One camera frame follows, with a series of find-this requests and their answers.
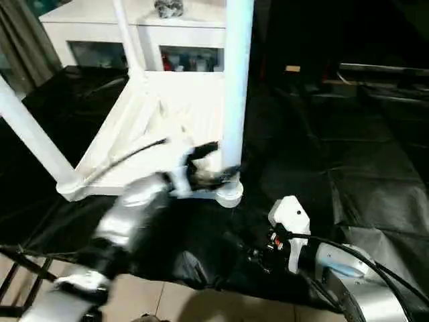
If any white upturned plastic table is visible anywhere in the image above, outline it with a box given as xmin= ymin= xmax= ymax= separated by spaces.
xmin=55 ymin=68 xmax=244 ymax=209

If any white plastic table leg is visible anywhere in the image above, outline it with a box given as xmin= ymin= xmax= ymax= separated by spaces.
xmin=0 ymin=75 xmax=80 ymax=189
xmin=112 ymin=0 xmax=149 ymax=78
xmin=221 ymin=0 xmax=256 ymax=175

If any black glossy mat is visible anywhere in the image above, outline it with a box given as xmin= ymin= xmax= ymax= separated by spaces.
xmin=0 ymin=63 xmax=429 ymax=309

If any black speaker box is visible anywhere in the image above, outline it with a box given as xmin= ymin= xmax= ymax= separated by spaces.
xmin=253 ymin=0 xmax=341 ymax=89

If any white glass-door cabinet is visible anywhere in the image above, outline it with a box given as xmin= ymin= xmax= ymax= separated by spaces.
xmin=39 ymin=0 xmax=229 ymax=73

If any black glossy tv stand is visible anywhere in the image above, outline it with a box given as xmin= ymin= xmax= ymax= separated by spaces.
xmin=338 ymin=62 xmax=429 ymax=92

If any grey curtain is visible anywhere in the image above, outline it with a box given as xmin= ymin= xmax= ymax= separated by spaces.
xmin=0 ymin=0 xmax=64 ymax=98

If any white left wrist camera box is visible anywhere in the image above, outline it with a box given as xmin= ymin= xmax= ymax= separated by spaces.
xmin=169 ymin=139 xmax=202 ymax=199

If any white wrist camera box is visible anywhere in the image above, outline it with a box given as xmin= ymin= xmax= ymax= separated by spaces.
xmin=267 ymin=195 xmax=312 ymax=274
xmin=169 ymin=139 xmax=202 ymax=199

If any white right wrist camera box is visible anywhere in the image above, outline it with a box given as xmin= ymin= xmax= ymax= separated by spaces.
xmin=267 ymin=195 xmax=312 ymax=274

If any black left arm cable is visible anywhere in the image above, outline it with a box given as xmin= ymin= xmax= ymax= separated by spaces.
xmin=80 ymin=137 xmax=170 ymax=186

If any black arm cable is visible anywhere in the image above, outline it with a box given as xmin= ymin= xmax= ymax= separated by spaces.
xmin=284 ymin=233 xmax=429 ymax=303
xmin=80 ymin=137 xmax=170 ymax=186

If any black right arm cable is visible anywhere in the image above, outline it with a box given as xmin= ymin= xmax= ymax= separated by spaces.
xmin=284 ymin=233 xmax=429 ymax=303

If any black folding table frame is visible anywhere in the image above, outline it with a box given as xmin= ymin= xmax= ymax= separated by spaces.
xmin=0 ymin=244 xmax=58 ymax=317

